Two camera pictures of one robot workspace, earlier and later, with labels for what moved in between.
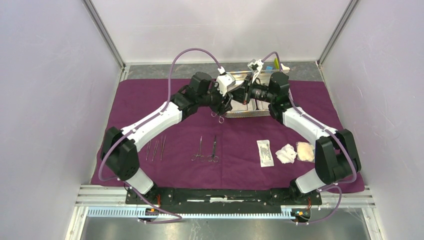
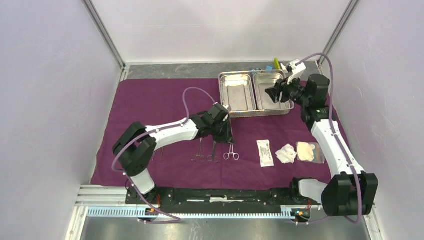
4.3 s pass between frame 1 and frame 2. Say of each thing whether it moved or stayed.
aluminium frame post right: stayed
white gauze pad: stayed
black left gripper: moved
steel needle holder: stayed
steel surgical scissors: stayed
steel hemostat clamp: moved
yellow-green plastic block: stayed
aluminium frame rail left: stayed
